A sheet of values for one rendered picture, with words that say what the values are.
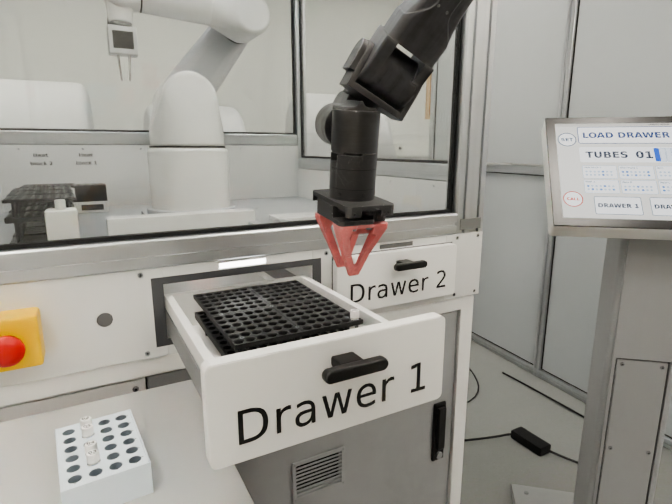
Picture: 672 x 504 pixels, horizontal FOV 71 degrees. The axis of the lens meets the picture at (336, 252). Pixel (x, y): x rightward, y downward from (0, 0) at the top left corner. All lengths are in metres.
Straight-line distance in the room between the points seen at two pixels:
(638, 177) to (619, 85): 1.06
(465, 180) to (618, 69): 1.34
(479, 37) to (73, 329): 0.90
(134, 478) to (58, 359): 0.28
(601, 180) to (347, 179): 0.77
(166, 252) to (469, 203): 0.63
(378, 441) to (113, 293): 0.65
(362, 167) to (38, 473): 0.51
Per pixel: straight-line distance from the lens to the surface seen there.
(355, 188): 0.56
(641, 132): 1.33
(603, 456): 1.50
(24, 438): 0.76
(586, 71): 2.38
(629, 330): 1.35
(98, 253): 0.76
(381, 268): 0.91
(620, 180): 1.23
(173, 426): 0.70
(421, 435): 1.19
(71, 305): 0.78
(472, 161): 1.04
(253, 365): 0.47
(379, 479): 1.17
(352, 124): 0.55
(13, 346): 0.72
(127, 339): 0.80
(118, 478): 0.58
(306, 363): 0.50
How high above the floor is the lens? 1.12
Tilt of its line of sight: 12 degrees down
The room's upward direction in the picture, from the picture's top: straight up
